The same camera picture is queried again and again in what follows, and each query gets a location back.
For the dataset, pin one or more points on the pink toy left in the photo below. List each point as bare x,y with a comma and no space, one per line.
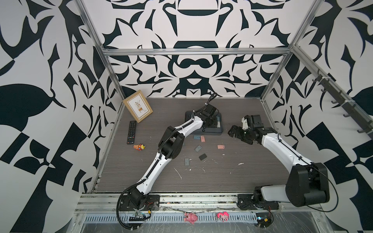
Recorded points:
190,218

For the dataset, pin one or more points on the grey-blue eraser centre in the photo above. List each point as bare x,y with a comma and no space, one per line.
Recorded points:
198,148

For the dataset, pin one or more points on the wooden picture frame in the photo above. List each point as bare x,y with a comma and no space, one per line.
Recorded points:
138,106

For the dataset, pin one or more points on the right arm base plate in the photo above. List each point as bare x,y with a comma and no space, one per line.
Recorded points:
250,202

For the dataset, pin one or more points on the white slotted cable duct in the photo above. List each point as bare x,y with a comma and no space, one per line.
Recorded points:
234,217

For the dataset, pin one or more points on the black eraser lower centre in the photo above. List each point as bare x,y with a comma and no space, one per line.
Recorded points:
203,157

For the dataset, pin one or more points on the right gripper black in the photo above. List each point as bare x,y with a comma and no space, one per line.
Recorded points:
237,134

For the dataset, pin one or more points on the small circuit board right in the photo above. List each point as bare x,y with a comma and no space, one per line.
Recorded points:
264,222

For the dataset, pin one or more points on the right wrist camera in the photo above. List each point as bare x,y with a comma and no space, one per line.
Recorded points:
245,124

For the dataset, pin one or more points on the dark grey storage tray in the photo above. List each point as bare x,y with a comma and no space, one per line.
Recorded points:
215,129

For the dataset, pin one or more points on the black remote control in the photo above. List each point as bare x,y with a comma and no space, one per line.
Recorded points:
131,132

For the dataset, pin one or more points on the pink toy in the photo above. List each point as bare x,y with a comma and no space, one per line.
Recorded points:
222,216
190,218

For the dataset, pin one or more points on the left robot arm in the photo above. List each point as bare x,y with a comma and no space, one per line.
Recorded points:
169,148

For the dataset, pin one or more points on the small circuit board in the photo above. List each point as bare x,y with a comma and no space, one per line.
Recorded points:
140,216
264,222

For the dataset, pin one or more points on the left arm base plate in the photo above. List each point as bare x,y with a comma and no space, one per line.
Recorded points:
148,202

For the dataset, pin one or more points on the pink toy right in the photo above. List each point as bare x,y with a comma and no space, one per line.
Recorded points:
222,216

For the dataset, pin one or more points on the red yellow toy fish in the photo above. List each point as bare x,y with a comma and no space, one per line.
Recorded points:
139,147

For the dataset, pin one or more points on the black wall hook rail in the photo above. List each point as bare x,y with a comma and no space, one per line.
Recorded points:
342,99

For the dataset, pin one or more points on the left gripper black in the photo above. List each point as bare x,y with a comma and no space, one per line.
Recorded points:
214,122

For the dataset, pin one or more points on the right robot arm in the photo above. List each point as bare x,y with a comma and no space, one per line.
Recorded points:
308,182

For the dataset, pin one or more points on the small circuit board left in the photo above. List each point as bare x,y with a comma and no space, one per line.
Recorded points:
140,216

